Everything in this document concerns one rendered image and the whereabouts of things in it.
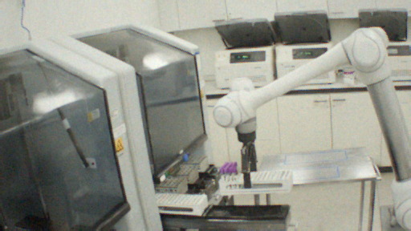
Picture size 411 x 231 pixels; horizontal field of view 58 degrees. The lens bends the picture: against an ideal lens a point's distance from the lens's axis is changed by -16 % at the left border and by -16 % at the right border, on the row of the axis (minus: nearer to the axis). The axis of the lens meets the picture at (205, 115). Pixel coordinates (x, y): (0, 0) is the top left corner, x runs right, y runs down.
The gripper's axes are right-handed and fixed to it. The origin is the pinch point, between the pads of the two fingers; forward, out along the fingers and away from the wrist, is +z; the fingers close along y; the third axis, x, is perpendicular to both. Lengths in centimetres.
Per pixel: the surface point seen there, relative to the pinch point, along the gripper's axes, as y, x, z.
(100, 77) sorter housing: -43, 35, -52
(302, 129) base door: 217, 7, 42
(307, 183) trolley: 16.0, -22.4, 9.9
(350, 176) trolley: 20.7, -42.9, 9.7
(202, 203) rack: -12.3, 17.5, 6.3
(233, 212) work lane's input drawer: -9.6, 5.5, 11.5
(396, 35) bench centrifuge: 267, -100, -39
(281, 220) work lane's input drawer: -17.6, -16.0, 11.5
